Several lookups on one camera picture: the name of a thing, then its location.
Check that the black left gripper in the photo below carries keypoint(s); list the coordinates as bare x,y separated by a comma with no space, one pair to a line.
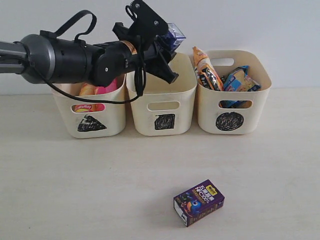
116,58

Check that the white blue milk carton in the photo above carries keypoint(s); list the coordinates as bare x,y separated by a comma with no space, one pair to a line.
173,38

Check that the pink chip can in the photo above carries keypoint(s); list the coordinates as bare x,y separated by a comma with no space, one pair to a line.
100,90

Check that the yellow chip can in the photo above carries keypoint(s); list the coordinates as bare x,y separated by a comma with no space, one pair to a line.
86,90

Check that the orange noodle packet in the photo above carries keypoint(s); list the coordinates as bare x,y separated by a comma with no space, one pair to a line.
205,72

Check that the blue noodle packet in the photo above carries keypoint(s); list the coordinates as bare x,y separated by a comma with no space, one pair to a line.
238,80

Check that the purple juice carton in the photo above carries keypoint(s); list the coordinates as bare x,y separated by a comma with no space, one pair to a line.
197,202

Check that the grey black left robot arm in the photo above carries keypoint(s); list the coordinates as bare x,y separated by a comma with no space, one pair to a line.
40,59

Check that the cream bin with square mark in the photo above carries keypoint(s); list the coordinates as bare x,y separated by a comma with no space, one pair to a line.
167,109

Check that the cream bin with triangle mark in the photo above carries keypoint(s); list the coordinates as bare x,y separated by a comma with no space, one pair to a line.
83,125

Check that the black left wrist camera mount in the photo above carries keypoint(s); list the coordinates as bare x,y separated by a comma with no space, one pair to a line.
147,24

